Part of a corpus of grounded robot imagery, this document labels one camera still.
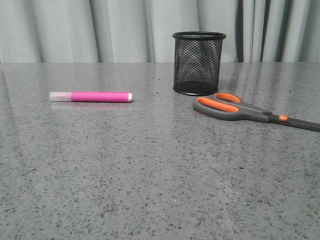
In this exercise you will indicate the grey orange scissors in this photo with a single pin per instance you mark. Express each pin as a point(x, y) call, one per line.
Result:
point(229, 107)

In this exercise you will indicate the pink highlighter pen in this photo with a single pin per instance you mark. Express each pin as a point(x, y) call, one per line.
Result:
point(91, 96)

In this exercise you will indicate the grey curtain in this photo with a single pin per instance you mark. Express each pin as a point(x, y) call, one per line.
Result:
point(140, 31)

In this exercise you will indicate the black mesh pen cup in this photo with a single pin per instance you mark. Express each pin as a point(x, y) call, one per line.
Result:
point(197, 59)

